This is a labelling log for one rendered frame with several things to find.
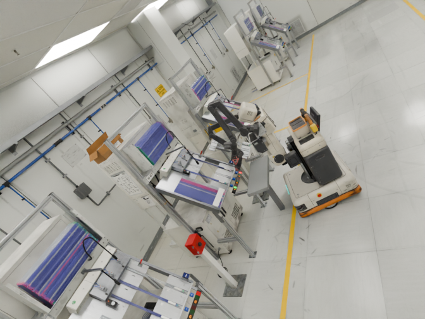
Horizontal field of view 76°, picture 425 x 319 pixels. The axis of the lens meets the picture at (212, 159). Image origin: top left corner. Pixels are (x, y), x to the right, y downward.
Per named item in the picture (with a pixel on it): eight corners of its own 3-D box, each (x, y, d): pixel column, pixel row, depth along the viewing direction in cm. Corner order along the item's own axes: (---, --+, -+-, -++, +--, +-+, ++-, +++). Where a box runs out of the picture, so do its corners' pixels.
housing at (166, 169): (183, 154, 334) (183, 145, 325) (166, 181, 299) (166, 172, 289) (177, 152, 335) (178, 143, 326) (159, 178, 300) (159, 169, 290)
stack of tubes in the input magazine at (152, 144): (174, 137, 320) (159, 119, 309) (154, 165, 283) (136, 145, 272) (167, 141, 327) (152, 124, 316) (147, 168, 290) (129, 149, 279)
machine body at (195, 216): (245, 210, 368) (220, 178, 344) (233, 255, 317) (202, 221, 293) (209, 218, 405) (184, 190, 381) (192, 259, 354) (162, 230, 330)
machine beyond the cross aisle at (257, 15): (301, 45, 819) (271, -17, 745) (299, 54, 759) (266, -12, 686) (262, 67, 896) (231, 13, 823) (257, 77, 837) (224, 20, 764)
